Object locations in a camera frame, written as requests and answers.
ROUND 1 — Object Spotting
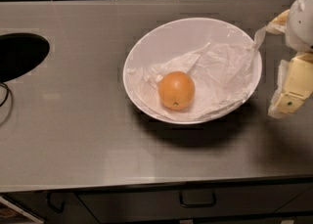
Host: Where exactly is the dark left cabinet door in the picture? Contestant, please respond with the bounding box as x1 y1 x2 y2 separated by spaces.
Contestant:
4 192 99 224

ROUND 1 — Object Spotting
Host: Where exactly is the black round object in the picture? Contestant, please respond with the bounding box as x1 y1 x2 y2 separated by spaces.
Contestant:
0 33 50 82

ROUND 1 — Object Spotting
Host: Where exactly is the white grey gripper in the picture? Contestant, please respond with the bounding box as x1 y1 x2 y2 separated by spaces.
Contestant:
266 0 313 118

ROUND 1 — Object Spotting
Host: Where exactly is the white bowl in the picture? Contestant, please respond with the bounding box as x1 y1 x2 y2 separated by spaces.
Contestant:
122 17 263 125

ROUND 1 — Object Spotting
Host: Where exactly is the black cable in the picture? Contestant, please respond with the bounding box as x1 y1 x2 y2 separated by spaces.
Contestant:
0 81 11 108

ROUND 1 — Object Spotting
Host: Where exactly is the orange fruit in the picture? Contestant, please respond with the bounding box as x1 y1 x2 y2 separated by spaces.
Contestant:
158 71 196 111

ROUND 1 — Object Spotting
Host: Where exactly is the white crumpled paper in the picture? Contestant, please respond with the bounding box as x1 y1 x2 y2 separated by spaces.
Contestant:
126 25 267 122

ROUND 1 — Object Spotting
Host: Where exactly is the dark drawer front with handle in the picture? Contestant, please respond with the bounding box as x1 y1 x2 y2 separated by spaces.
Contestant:
79 184 313 223

